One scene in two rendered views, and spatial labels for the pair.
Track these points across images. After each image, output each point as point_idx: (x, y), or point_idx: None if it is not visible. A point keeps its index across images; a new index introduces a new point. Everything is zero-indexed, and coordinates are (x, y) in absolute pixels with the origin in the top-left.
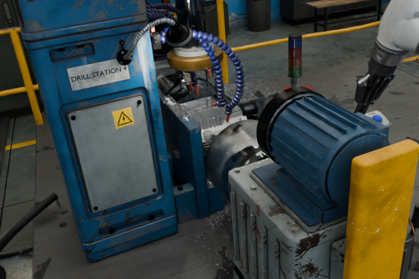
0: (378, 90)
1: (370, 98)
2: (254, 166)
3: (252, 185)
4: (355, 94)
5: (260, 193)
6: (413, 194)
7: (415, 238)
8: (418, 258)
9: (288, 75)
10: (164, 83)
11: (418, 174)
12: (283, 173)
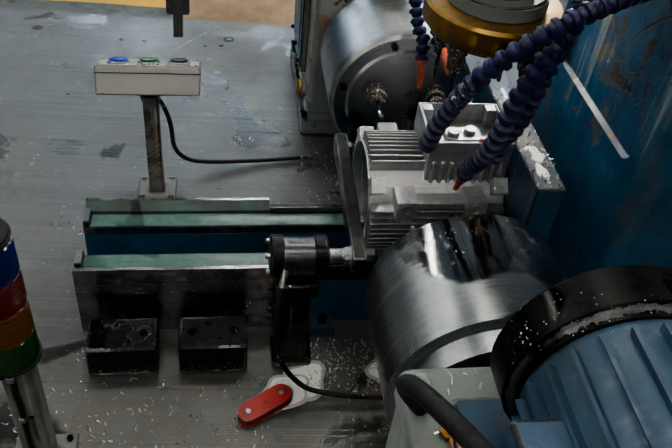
0: None
1: None
2: None
3: None
4: None
5: None
6: (93, 145)
7: (179, 102)
8: (205, 86)
9: (38, 351)
10: (552, 269)
11: (28, 172)
12: None
